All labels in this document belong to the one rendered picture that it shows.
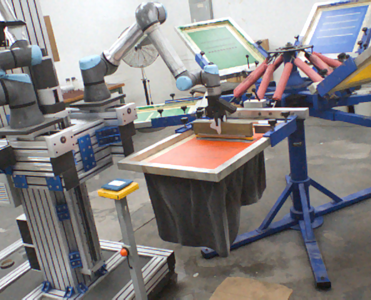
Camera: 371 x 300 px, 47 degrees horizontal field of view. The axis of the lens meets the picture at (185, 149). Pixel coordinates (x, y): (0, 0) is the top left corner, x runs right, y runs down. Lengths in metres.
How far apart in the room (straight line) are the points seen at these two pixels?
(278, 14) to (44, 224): 5.05
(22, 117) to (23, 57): 0.36
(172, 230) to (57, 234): 0.64
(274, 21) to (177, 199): 4.95
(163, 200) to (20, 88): 0.85
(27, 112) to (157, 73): 5.77
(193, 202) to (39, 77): 0.97
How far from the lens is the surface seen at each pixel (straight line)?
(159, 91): 7.64
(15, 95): 1.97
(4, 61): 1.70
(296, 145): 3.10
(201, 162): 1.97
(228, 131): 2.24
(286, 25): 6.61
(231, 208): 2.01
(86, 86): 2.34
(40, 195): 2.38
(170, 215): 2.14
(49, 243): 2.52
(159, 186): 2.09
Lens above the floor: 1.60
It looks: 17 degrees down
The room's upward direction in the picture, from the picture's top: 9 degrees counter-clockwise
